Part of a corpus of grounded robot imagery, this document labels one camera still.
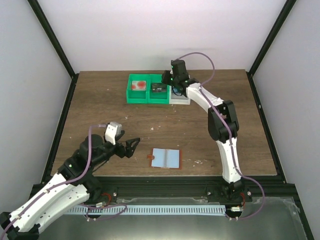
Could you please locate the black vip credit card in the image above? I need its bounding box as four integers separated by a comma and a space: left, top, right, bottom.
151, 82, 167, 93

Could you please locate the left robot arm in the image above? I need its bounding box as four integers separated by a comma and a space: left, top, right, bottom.
0, 130, 141, 240

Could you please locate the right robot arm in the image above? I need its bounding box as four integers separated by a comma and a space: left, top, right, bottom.
161, 59, 244, 202

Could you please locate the red white card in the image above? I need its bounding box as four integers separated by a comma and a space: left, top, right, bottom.
130, 80, 147, 91

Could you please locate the white bin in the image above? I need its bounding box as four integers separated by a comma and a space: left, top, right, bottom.
169, 86, 191, 105

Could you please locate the green double bin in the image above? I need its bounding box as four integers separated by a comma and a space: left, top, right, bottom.
126, 73, 170, 105

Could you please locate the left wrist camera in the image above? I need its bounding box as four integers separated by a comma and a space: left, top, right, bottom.
104, 121, 122, 145

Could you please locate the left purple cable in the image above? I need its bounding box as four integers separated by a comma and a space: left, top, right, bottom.
0, 123, 128, 238

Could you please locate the purple cable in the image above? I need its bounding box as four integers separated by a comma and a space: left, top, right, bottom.
174, 51, 266, 221
0, 123, 128, 238

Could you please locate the black aluminium frame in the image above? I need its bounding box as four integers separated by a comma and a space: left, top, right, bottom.
28, 0, 314, 240

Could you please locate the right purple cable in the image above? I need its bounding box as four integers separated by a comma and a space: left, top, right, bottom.
174, 51, 266, 221

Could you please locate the light blue slotted cable duct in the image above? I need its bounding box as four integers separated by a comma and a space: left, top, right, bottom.
66, 205, 226, 216

